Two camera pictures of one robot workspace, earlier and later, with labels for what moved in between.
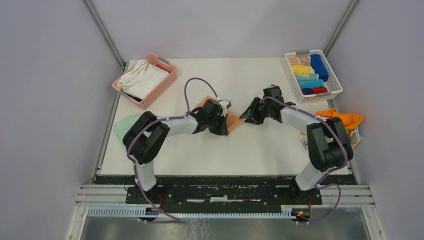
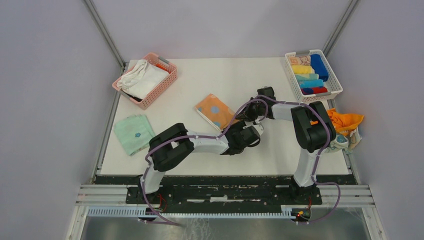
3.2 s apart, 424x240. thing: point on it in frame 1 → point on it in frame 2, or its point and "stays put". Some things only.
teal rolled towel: [301, 77] stays put
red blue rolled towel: [315, 90] stays put
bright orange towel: [350, 121] stays put
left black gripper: [223, 130] → [238, 125]
